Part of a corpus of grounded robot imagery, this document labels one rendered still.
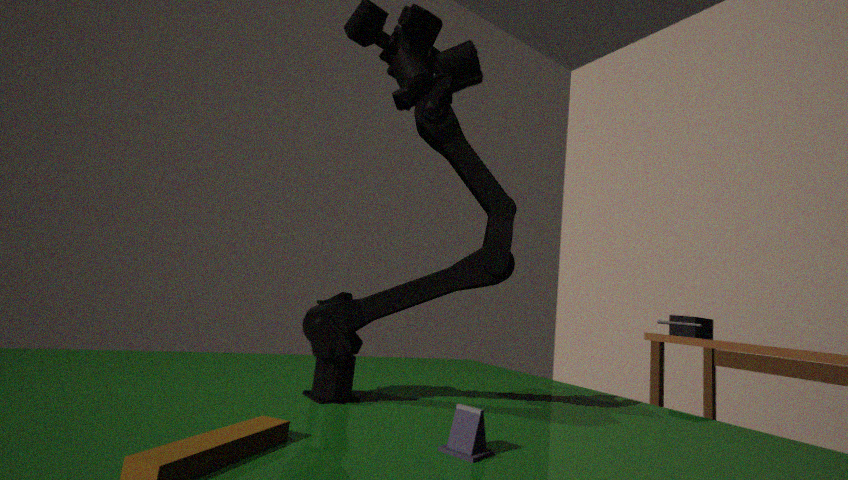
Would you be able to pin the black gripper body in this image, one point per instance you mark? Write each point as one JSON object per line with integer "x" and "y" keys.
{"x": 365, "y": 27}

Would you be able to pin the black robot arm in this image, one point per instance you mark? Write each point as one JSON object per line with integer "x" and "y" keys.
{"x": 331, "y": 326}

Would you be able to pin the orange-brown bar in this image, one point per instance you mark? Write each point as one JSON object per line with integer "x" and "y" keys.
{"x": 186, "y": 458}

